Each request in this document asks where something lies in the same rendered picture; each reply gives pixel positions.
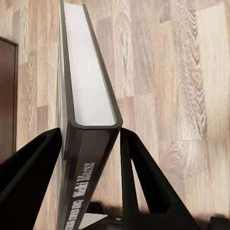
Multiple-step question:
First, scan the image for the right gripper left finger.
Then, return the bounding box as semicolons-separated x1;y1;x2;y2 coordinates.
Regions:
0;127;62;230

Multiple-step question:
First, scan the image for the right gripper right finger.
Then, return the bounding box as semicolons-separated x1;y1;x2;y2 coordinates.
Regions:
120;127;201;230

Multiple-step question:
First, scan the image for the hardback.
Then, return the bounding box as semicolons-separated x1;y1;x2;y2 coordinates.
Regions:
55;0;124;230

